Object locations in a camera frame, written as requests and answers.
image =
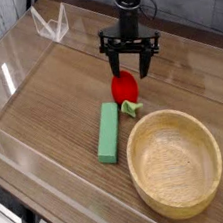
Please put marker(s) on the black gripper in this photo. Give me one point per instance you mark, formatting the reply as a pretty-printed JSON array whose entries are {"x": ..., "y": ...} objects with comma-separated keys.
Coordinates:
[{"x": 113, "y": 44}]

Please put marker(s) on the red plush fruit green leaf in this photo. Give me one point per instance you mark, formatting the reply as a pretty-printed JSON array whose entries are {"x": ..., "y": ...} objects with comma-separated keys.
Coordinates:
[{"x": 125, "y": 93}]

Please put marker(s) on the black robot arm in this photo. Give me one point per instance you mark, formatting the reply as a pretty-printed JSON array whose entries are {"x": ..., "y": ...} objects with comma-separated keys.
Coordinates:
[{"x": 129, "y": 36}]

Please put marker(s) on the green rectangular block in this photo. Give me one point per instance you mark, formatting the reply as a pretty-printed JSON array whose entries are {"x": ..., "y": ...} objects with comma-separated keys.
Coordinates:
[{"x": 108, "y": 132}]

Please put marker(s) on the wooden bowl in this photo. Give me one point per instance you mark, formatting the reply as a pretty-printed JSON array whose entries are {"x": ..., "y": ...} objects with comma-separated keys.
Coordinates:
[{"x": 175, "y": 163}]

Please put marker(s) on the clear acrylic tray enclosure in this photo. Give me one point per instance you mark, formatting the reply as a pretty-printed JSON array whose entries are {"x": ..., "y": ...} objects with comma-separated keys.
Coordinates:
[{"x": 50, "y": 99}]

